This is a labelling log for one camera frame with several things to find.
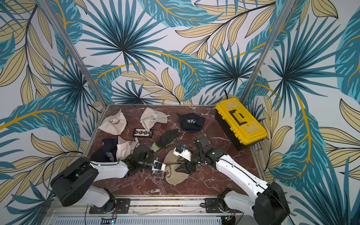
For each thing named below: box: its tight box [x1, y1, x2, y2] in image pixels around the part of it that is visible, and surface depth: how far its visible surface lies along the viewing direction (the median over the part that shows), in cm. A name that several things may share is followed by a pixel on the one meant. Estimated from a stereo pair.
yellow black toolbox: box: [214, 97, 268, 150], surface depth 91 cm
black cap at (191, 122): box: [176, 112, 206, 134], surface depth 103 cm
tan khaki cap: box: [162, 149, 189, 187], surface depth 74 cm
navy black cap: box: [90, 138, 119, 162], surface depth 85 cm
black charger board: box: [132, 127, 154, 138], surface depth 102 cm
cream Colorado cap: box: [116, 135, 140, 161], surface depth 81 cm
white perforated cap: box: [140, 106, 171, 130], surface depth 110 cm
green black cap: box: [149, 129, 180, 152], surface depth 100 cm
